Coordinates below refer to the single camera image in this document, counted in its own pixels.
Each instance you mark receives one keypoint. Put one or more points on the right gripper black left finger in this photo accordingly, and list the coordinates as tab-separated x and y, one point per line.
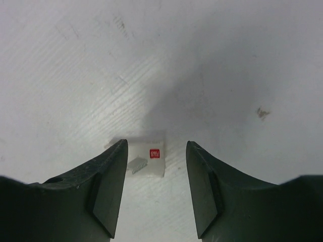
81	204

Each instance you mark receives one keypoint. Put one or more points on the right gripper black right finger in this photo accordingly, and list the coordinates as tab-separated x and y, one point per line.
230	205

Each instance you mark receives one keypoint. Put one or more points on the staple box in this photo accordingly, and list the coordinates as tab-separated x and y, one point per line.
146	153

